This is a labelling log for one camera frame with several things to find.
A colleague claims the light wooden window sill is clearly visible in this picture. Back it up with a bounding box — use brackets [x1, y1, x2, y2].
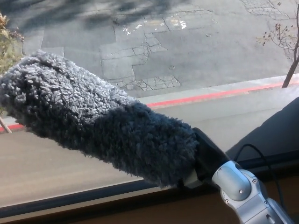
[77, 175, 299, 224]

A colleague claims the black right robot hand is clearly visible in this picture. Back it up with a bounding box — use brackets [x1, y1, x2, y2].
[179, 127, 231, 189]

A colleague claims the leafy green street tree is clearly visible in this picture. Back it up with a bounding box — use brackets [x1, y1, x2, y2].
[0, 13, 25, 133]

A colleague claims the grey exterior window ledge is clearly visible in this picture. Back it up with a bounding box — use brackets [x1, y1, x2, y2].
[225, 97, 299, 161]

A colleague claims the dark brown window frame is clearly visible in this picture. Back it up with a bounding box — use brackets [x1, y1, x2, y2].
[0, 156, 299, 224]

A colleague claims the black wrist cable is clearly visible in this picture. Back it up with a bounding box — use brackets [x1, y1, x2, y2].
[235, 144, 282, 201]

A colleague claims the bare thin street tree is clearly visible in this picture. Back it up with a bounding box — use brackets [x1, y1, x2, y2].
[256, 22, 299, 89]

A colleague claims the grey fluffy microfibre duster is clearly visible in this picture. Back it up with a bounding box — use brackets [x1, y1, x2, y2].
[0, 49, 199, 189]

